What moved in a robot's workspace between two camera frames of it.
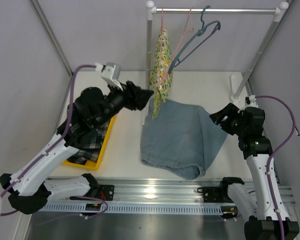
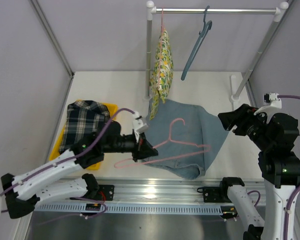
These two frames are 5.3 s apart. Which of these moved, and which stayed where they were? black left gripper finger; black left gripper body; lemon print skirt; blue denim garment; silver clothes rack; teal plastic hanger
Moved: teal plastic hanger; black left gripper body; black left gripper finger
Stayed: lemon print skirt; blue denim garment; silver clothes rack
